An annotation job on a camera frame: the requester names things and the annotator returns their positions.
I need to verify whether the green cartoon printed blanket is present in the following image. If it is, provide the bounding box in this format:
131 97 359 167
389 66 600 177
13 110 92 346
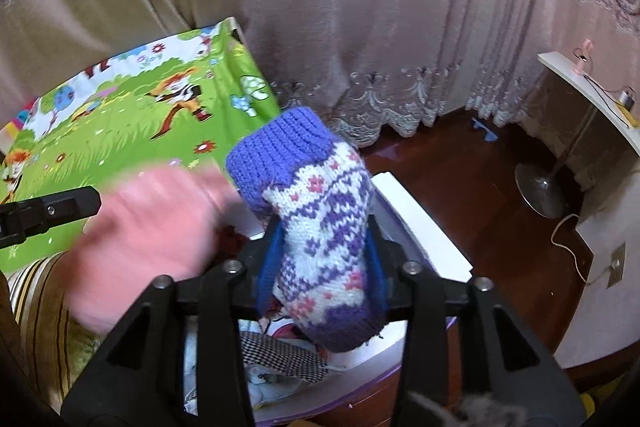
0 18 282 275

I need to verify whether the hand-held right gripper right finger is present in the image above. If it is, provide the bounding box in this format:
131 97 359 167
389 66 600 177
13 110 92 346
367 214 561 427

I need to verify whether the white cable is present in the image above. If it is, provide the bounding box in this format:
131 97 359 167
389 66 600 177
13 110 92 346
550 213 608 285

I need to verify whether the white printed cloth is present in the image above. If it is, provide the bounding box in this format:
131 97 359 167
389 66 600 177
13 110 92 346
250 367 346 408

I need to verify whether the small blue floor item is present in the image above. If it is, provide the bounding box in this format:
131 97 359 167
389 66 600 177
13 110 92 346
470 117 498 142

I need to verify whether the white desk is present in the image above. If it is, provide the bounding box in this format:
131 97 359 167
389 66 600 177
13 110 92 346
530 51 640 202

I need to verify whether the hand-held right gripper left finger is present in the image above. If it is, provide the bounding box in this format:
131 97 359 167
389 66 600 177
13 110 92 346
62 219 288 427

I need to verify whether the houndstooth cloth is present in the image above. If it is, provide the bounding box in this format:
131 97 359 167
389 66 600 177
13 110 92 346
239 332 328 383

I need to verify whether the metal floor fan stand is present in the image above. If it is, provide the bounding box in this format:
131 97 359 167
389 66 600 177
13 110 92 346
515 107 601 219

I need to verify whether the beige embroidered curtain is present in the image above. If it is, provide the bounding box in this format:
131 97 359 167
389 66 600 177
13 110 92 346
0 0 640 140

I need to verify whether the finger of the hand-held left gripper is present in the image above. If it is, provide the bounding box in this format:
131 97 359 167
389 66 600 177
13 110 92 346
0 186 102 250

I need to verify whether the purple cardboard box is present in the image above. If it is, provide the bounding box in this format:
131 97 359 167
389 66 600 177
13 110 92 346
182 172 475 427

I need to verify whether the wall socket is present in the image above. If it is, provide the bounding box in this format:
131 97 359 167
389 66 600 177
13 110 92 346
605 243 627 289

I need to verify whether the small pink desk fan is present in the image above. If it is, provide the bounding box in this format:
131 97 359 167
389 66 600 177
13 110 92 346
572 38 595 75

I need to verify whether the purple white knit mitten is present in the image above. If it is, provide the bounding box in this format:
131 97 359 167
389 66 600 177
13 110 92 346
225 107 390 354

